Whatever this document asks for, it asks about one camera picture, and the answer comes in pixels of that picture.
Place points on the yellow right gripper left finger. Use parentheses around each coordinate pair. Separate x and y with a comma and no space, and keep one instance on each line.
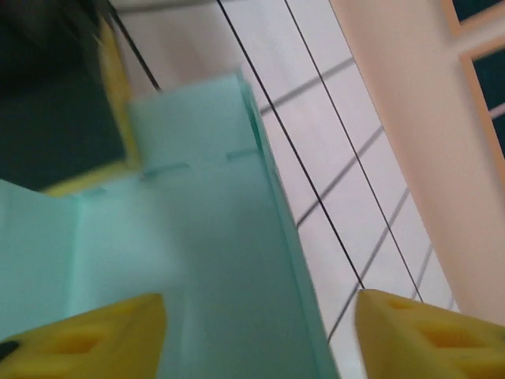
(90,339)

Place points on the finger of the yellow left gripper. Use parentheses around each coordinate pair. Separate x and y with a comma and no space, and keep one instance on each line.
(118,91)

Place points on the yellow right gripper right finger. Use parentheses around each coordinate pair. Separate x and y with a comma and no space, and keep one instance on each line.
(426,339)

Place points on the light blue paper box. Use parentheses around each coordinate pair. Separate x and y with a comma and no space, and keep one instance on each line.
(205,237)

